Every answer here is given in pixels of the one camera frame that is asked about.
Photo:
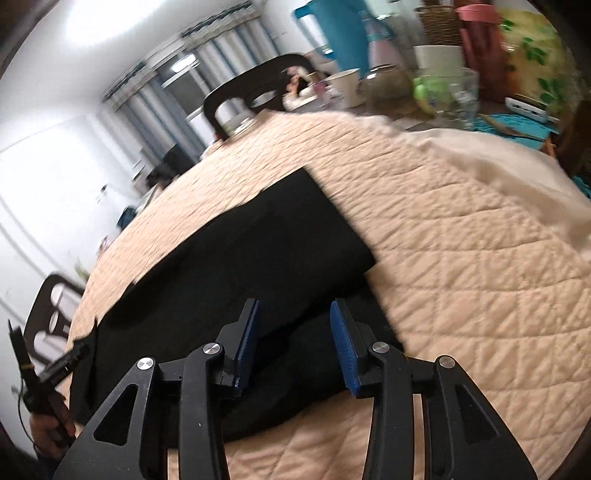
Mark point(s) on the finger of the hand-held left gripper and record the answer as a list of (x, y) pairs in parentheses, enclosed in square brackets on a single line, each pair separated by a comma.
[(64, 362)]

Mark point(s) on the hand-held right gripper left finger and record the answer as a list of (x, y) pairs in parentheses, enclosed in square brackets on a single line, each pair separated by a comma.
[(245, 341)]

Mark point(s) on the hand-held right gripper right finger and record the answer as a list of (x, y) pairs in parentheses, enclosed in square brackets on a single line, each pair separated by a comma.
[(342, 350)]

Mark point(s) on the black pants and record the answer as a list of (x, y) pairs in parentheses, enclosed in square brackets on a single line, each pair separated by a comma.
[(231, 254)]

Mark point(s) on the person's left hand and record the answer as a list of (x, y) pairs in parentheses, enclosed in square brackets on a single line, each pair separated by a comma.
[(42, 429)]

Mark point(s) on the dark wooden chair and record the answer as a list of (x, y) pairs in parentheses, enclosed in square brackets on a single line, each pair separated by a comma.
[(212, 108), (34, 318)]

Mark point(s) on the peach quilted blanket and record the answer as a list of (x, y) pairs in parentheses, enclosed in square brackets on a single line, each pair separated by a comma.
[(461, 300)]

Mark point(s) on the black luggage bag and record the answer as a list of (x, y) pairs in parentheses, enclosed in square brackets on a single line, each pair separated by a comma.
[(171, 166)]

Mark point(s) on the white cloth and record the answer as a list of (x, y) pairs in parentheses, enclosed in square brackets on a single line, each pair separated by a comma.
[(508, 161)]

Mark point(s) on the striped blue grey curtains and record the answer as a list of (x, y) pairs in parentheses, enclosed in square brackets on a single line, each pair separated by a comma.
[(138, 106)]

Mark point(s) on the window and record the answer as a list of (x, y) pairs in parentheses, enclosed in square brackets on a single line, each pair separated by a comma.
[(184, 87)]

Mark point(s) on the glass jar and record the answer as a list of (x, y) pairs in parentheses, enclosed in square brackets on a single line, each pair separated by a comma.
[(385, 90)]

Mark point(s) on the clear drinking glass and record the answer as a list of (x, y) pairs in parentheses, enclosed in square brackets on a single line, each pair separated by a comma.
[(455, 101)]

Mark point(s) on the teal cloth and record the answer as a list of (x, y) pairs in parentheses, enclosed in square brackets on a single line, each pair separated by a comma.
[(517, 127)]

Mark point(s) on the pink white bottle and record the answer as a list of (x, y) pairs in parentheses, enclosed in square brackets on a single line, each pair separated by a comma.
[(385, 50)]

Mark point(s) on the white mug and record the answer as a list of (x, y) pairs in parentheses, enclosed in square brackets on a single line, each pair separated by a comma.
[(438, 60)]

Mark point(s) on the teal plastic pitcher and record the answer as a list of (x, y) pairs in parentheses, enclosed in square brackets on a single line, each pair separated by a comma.
[(346, 27)]

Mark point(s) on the wicker basket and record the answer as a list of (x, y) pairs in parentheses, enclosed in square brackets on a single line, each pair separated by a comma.
[(438, 23)]

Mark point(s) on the yellow floral cloth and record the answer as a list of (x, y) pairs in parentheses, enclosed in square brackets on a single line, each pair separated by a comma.
[(540, 46)]

